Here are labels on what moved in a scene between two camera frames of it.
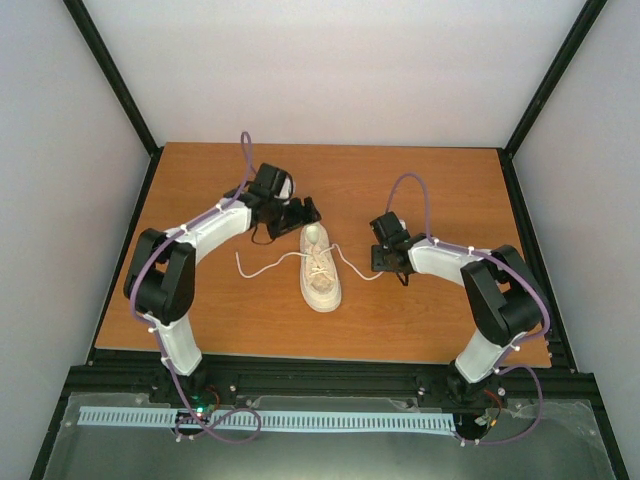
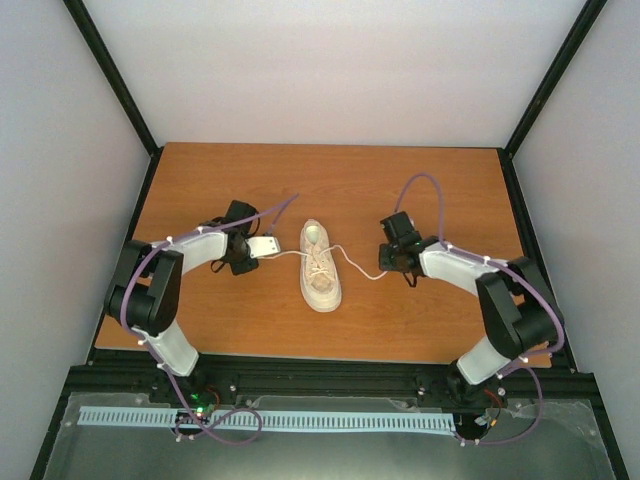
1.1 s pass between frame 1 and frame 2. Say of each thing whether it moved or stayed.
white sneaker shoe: stayed
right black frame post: stayed
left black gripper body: moved
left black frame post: stayed
